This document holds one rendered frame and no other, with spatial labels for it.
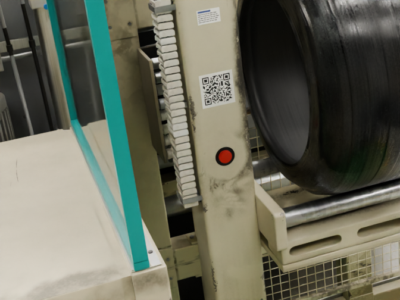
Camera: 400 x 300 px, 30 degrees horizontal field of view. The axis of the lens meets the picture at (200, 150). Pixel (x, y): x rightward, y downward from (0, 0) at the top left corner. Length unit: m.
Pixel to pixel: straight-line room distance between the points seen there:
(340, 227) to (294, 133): 0.36
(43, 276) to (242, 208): 0.88
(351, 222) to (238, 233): 0.26
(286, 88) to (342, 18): 0.58
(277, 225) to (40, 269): 0.81
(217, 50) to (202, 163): 0.26
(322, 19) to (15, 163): 0.66
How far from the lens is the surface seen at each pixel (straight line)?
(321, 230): 1.74
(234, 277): 1.82
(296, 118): 2.03
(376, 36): 1.52
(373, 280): 2.55
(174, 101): 1.60
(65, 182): 1.16
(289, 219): 1.71
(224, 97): 1.62
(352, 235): 1.77
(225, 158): 1.67
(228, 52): 1.60
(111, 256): 0.94
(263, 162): 1.96
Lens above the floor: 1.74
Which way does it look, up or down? 23 degrees down
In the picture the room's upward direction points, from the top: 8 degrees counter-clockwise
